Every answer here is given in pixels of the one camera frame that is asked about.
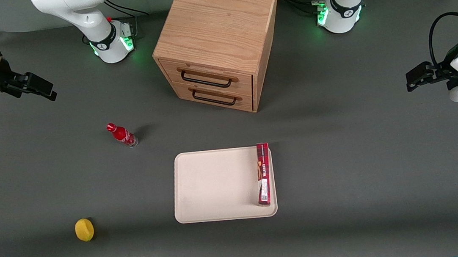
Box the black right arm base cable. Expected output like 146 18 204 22
103 0 152 40

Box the beige plastic tray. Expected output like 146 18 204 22
168 143 279 227

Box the red coke bottle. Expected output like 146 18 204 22
105 120 139 150

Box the black metal drawer handle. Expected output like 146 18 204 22
177 62 240 94
188 82 243 110

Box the red tartan biscuit box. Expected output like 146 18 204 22
252 142 275 207

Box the yellow lemon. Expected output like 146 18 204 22
74 217 96 243

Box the wooden drawer cabinet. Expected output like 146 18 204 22
146 0 292 123

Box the wooden drawer front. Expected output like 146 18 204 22
159 50 255 106
172 74 254 119

